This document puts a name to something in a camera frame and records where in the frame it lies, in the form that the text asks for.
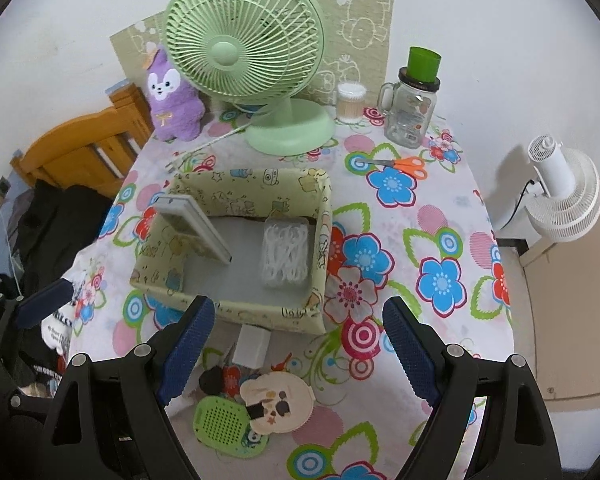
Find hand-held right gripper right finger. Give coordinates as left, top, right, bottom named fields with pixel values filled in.
left=382, top=296, right=563, bottom=480

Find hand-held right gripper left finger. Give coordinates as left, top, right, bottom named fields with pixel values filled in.
left=42, top=296, right=216, bottom=480

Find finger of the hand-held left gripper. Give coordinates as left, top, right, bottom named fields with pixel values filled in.
left=0, top=351, right=33, bottom=413
left=0, top=280, right=75, bottom=351

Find white round device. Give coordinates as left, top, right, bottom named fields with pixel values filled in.
left=232, top=324, right=272, bottom=368

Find green perforated case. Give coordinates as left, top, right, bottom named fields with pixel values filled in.
left=193, top=394, right=270, bottom=459

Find cartoon print storage box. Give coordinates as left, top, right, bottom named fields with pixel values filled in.
left=130, top=167, right=333, bottom=336

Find white printed cloth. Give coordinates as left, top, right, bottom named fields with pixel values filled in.
left=30, top=305, right=77, bottom=396

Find black clothing pile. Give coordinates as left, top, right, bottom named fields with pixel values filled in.
left=17, top=179, right=115, bottom=293

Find floral tablecloth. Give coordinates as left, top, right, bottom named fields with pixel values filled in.
left=62, top=105, right=513, bottom=480

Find white remote control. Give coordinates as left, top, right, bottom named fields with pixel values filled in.
left=152, top=196, right=232, bottom=265

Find wooden chair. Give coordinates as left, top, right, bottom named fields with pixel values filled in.
left=10, top=82, right=156, bottom=196

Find white floor fan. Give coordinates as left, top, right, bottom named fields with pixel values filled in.
left=525, top=135, right=600, bottom=243

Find glass mug jar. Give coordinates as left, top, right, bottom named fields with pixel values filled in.
left=378, top=80, right=441, bottom=150

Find purple plush bunny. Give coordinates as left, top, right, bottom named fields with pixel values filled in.
left=142, top=45, right=203, bottom=142

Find cotton swab container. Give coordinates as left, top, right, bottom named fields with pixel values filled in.
left=336, top=82, right=368, bottom=123

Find green plastic cup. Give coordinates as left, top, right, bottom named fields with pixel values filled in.
left=406, top=46, right=443, bottom=82

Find green desk fan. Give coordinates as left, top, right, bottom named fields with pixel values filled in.
left=165, top=0, right=337, bottom=156

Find thin white cable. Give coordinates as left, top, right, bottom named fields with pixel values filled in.
left=0, top=207, right=23, bottom=296

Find black floor fan cable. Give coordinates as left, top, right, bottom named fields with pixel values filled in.
left=495, top=180, right=536, bottom=231

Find orange handled scissors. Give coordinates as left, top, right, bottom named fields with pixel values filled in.
left=355, top=156, right=428, bottom=180

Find white fan power cord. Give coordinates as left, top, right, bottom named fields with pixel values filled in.
left=165, top=125, right=251, bottom=173

